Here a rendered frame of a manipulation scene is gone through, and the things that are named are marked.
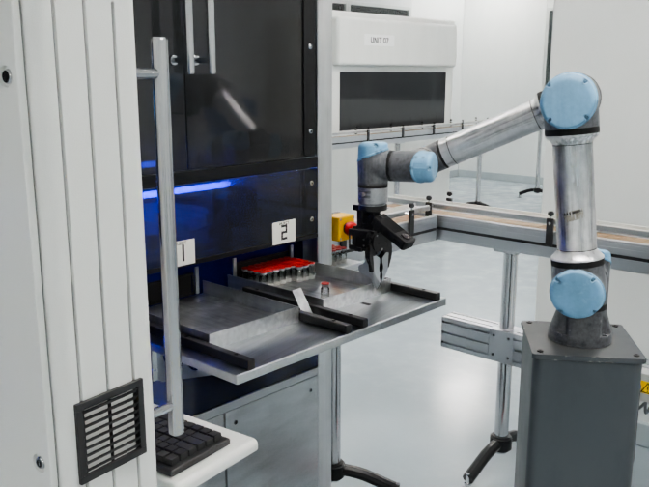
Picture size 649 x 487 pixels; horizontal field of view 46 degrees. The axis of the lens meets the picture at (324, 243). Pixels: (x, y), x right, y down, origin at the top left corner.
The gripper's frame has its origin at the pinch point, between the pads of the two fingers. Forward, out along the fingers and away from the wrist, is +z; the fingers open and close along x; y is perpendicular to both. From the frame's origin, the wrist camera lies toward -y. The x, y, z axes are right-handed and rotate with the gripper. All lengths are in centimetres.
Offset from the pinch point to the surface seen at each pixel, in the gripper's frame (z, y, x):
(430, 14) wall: -136, 483, -717
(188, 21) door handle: -63, 20, 40
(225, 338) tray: 1.8, 1.2, 49.8
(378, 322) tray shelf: 3.6, -12.5, 16.3
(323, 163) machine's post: -27.9, 26.5, -8.6
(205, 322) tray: 2.8, 16.0, 43.2
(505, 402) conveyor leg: 64, 11, -87
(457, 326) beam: 38, 31, -85
